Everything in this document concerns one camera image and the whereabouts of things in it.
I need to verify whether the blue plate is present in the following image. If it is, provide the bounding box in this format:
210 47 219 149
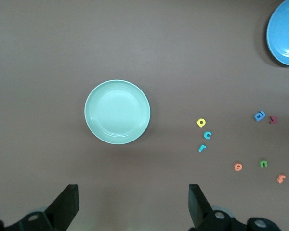
266 0 289 67

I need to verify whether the light green plate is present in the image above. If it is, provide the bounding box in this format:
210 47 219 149
84 79 151 145

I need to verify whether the blue foam letter a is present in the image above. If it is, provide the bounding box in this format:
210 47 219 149
253 110 266 122

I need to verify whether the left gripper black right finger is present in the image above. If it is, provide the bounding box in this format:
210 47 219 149
188 184 282 231

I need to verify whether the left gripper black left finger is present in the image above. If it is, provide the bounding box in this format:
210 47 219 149
0 184 79 231

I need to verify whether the brown table cover sheet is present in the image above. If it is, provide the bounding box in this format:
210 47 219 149
0 0 289 231

